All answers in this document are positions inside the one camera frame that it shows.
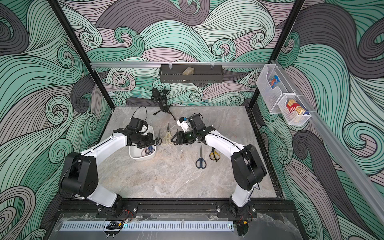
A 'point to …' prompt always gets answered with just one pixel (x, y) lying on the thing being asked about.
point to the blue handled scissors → (150, 149)
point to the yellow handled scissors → (214, 155)
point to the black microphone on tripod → (161, 97)
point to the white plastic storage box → (138, 154)
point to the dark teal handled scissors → (200, 162)
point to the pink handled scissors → (143, 153)
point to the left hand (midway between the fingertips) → (155, 140)
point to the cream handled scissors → (168, 138)
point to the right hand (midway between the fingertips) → (175, 139)
